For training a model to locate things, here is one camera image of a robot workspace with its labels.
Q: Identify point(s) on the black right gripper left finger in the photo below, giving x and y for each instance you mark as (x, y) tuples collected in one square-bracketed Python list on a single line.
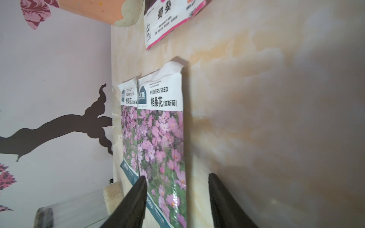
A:
[(131, 211)]

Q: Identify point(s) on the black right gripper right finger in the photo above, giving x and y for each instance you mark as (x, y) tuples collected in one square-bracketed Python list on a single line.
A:
[(226, 212)]

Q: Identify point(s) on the pink cosmos seed packet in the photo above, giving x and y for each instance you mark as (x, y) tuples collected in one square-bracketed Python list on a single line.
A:
[(160, 141)]

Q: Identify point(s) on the clear glass jar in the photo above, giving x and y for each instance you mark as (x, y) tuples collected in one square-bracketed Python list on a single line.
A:
[(87, 211)]

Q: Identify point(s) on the orange mug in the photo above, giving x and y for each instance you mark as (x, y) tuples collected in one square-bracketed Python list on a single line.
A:
[(120, 13)]

